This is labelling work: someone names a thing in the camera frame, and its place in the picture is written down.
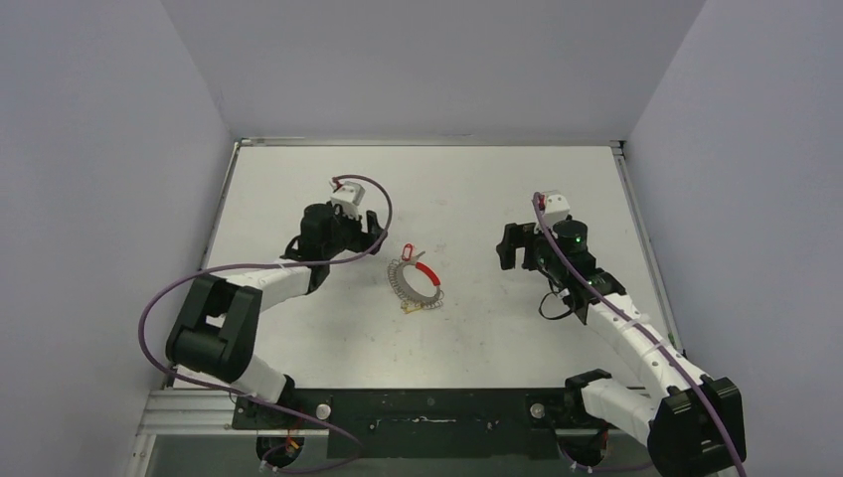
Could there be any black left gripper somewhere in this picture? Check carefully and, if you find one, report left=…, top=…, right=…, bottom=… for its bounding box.
left=324, top=206, right=387, bottom=259

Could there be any red tagged key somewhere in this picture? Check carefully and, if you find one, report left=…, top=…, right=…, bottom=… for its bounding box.
left=401, top=242, right=424, bottom=263

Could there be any large keyring with red grip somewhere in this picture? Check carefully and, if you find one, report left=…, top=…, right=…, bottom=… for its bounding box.
left=387, top=258, right=444, bottom=311

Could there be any yellow tagged key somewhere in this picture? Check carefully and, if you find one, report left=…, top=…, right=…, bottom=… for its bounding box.
left=401, top=301, right=428, bottom=314

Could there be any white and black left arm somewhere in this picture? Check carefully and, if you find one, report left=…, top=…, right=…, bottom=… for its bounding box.
left=165, top=202, right=385, bottom=428

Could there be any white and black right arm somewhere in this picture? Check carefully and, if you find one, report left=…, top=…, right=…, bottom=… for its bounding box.
left=496, top=217, right=747, bottom=476

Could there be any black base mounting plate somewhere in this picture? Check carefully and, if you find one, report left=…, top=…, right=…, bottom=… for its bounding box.
left=232, top=387, right=628, bottom=462

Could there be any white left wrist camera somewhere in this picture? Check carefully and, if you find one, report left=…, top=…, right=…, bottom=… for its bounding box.
left=329, top=179, right=366, bottom=220

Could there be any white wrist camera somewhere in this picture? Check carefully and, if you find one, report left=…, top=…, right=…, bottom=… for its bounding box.
left=539, top=190, right=571, bottom=230
left=329, top=179, right=366, bottom=220

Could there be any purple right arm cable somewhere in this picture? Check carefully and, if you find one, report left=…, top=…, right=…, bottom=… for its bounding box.
left=532, top=191, right=749, bottom=477

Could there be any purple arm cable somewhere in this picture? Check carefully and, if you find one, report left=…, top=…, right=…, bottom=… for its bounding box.
left=532, top=191, right=749, bottom=477
left=136, top=174, right=395, bottom=475

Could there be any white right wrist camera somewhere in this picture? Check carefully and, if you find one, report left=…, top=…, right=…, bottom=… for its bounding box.
left=539, top=190, right=571, bottom=230

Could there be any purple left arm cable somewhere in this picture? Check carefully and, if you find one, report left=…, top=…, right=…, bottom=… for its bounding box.
left=136, top=174, right=395, bottom=475

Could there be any aluminium front rail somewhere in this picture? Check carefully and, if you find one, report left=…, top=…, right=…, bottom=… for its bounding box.
left=134, top=387, right=733, bottom=437

